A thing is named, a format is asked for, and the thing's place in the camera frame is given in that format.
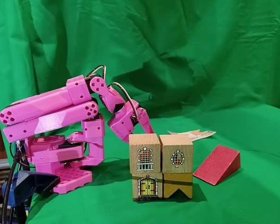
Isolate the red wooden wedge roof block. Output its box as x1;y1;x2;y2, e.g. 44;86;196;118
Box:
192;145;241;187

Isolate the paper picture of house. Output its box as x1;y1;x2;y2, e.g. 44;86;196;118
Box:
167;130;217;142

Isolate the wooden block, tall window print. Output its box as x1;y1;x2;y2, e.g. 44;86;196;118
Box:
129;133;163;175

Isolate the wooden block, oval window print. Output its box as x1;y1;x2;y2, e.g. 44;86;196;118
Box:
159;134;193;175

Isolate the wooden block, door print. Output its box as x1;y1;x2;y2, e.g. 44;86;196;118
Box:
132;172;164;202

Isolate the yellow-brown notched wooden block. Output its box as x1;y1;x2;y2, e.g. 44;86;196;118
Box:
162;172;193;200

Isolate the green cloth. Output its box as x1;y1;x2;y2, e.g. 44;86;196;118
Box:
0;0;280;224

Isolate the blue and black clamp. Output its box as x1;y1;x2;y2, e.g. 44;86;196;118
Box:
1;170;61;224

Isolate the short looped tricolour servo cable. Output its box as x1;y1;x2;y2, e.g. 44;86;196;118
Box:
107;83;140;119

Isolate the black cable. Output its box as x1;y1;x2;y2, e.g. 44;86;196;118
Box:
1;151;25;224

